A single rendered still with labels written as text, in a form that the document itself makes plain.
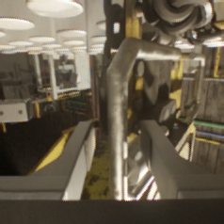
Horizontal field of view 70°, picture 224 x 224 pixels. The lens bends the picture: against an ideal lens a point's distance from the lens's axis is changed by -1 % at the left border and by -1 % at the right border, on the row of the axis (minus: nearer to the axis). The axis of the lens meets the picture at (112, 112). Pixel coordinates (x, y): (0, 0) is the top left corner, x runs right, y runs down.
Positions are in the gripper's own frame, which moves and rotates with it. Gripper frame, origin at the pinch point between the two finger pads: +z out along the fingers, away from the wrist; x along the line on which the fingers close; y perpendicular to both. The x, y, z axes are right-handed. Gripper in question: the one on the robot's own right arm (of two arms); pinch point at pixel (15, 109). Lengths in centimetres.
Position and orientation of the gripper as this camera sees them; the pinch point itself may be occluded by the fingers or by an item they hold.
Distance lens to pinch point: 26.6
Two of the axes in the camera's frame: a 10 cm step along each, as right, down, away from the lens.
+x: -1.6, -2.8, 9.5
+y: -0.2, -9.6, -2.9
